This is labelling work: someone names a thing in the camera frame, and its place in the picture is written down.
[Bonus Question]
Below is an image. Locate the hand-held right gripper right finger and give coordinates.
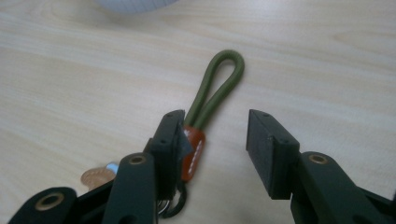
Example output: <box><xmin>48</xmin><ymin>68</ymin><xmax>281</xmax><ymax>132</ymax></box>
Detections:
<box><xmin>245</xmin><ymin>108</ymin><xmax>302</xmax><ymax>201</ymax></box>

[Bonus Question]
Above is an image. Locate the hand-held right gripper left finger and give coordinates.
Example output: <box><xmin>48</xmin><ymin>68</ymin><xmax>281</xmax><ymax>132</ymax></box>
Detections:
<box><xmin>144</xmin><ymin>109</ymin><xmax>194</xmax><ymax>201</ymax></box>

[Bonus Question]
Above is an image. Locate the green cord keychain orange tab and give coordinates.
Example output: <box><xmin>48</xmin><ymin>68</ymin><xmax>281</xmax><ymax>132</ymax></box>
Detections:
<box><xmin>157</xmin><ymin>49</ymin><xmax>246</xmax><ymax>219</ymax></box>

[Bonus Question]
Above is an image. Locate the copper knurled round piece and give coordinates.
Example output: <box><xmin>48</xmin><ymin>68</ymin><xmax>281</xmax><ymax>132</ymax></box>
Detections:
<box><xmin>80</xmin><ymin>161</ymin><xmax>120</xmax><ymax>191</ymax></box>

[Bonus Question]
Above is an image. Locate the white round object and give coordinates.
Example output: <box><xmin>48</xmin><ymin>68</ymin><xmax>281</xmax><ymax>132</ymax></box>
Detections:
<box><xmin>97</xmin><ymin>0</ymin><xmax>180</xmax><ymax>14</ymax></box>

